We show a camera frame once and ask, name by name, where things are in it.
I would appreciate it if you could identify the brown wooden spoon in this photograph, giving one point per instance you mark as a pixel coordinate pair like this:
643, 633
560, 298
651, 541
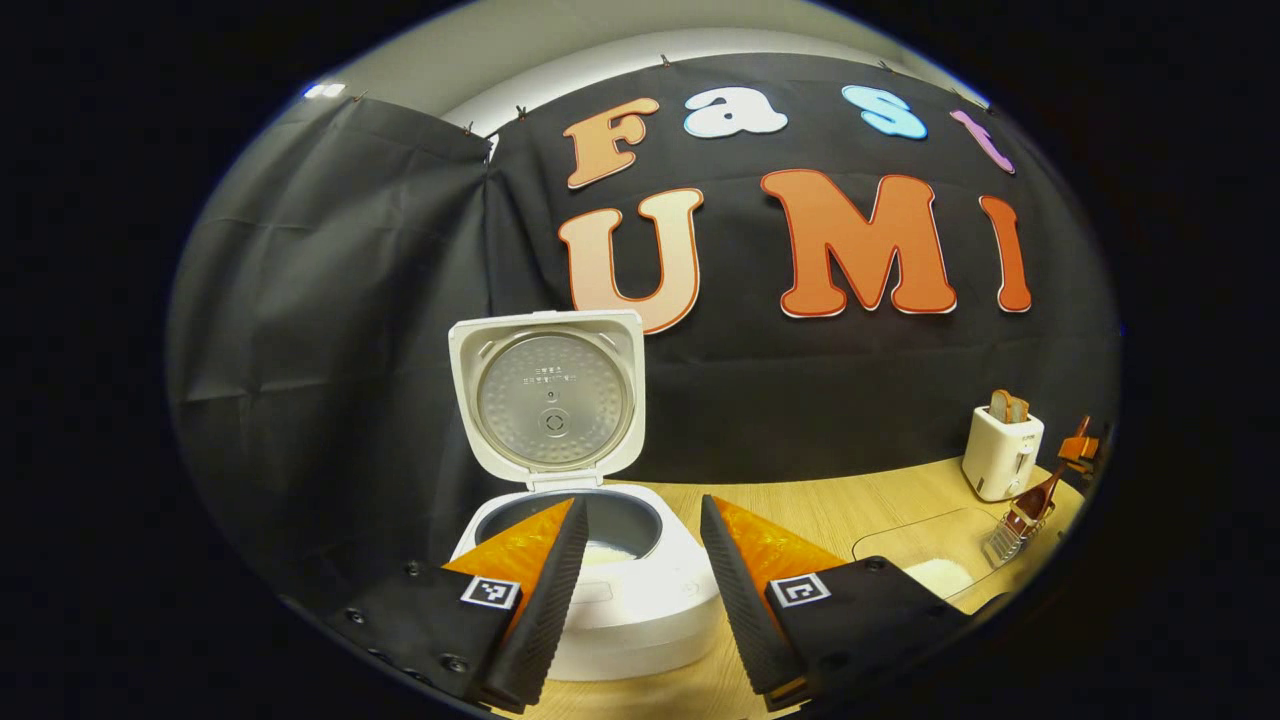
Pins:
1030, 505

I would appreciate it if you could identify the white rice heap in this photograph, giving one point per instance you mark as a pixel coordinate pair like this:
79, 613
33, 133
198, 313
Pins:
940, 578
612, 552

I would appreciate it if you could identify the ceiling light panel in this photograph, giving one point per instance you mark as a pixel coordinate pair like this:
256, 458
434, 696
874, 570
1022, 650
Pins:
322, 90

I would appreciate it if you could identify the white rice cooker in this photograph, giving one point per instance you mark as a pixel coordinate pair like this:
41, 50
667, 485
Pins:
550, 400

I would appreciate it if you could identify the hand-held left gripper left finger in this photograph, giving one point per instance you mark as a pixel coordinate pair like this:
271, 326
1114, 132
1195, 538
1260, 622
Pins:
550, 600

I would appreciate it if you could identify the clear plastic box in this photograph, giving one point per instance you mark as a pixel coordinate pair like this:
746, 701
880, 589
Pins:
900, 535

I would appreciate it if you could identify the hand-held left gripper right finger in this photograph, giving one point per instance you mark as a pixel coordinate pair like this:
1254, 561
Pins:
745, 610

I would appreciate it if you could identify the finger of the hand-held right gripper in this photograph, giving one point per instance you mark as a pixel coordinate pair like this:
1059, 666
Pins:
1078, 450

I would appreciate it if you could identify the white toaster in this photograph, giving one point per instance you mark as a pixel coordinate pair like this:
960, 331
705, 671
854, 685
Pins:
1000, 455

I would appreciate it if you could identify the toasted bread slice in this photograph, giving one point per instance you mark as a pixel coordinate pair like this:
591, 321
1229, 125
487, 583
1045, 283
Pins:
1019, 410
1000, 407

